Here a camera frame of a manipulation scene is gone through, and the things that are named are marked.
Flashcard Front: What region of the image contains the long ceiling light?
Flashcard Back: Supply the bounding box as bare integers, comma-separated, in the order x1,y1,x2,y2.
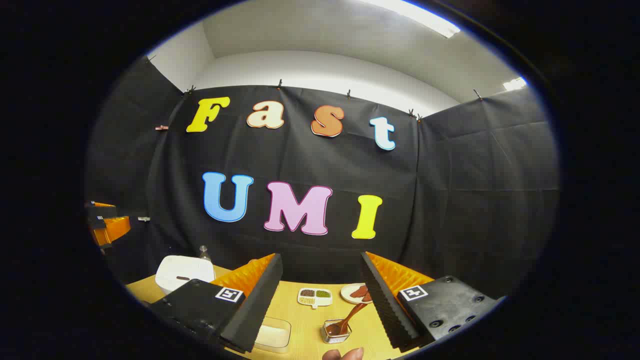
360,0,461,39

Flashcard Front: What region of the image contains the clear plastic box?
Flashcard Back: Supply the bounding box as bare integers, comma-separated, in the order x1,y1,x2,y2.
254,316,292,354

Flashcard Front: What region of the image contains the round white plate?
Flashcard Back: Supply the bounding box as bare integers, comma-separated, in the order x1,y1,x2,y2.
340,282,373,306

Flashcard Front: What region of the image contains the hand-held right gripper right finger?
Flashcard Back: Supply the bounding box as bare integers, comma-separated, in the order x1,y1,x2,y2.
360,251,507,351

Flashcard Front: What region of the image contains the white divided bean dish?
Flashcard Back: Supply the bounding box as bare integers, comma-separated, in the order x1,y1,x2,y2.
297,287,333,309

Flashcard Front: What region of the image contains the brown wooden spoon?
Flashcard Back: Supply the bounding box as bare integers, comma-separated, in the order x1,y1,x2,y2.
325,299,370,337

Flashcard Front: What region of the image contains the metal wire chopstick holder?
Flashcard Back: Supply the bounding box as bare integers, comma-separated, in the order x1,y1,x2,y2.
321,319,353,345

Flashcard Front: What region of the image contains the white rice cooker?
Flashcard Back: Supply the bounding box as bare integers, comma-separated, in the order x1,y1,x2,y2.
155,255,216,296

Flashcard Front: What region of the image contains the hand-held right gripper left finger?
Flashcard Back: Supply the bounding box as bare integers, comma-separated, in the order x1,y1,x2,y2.
149,252,284,354

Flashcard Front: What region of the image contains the white rice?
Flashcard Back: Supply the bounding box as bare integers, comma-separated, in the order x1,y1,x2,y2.
257,325,291,349

